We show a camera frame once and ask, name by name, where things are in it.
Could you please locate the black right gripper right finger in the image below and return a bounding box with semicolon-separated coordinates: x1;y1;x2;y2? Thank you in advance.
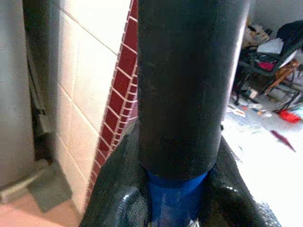
196;136;282;227

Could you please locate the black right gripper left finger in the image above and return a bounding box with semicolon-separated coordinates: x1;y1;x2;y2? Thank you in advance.
81;132;154;227

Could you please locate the dark red feather-like scrap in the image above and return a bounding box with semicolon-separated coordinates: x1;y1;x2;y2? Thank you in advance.
271;130;297;153

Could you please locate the white paper sheet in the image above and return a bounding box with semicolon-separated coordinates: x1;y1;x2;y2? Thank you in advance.
257;37;285;54

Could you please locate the black folding chair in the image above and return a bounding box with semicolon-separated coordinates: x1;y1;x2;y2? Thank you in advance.
233;20;303;113

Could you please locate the black and blue broom handle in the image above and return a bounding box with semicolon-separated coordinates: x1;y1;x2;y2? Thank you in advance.
136;0;251;227

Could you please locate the red plastic item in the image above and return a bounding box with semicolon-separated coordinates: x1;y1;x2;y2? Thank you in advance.
279;109;301;123

